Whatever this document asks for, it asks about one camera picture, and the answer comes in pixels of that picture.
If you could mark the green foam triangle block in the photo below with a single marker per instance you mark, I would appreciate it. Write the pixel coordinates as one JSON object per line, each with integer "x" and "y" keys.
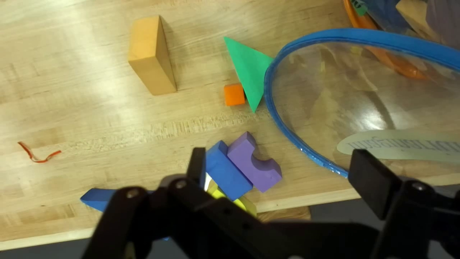
{"x": 249, "y": 70}

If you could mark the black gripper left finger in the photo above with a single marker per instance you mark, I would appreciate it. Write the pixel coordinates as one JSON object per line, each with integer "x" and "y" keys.
{"x": 196, "y": 168}

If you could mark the tan wooden block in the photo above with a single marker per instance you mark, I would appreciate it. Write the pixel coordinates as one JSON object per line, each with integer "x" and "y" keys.
{"x": 149, "y": 58}

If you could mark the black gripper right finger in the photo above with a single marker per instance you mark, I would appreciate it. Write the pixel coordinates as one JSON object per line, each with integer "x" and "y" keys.
{"x": 375, "y": 185}

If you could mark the clear toy bag with blocks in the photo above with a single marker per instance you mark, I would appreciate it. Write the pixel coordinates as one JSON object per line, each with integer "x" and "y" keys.
{"x": 383, "y": 12}

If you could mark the yellow foam block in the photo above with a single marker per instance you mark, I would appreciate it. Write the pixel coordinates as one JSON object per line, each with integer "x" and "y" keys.
{"x": 225, "y": 197}

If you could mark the long blue foam wedge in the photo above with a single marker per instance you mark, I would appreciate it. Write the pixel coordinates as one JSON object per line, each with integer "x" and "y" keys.
{"x": 99, "y": 199}

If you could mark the purple foam arch block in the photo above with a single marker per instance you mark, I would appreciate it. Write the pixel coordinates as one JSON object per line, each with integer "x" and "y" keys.
{"x": 252, "y": 161}

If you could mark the red rubber band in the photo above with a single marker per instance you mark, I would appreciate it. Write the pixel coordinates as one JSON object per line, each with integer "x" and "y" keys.
{"x": 37, "y": 158}

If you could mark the small orange foam cube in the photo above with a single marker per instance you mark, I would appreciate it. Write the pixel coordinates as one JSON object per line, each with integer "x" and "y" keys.
{"x": 235, "y": 96}

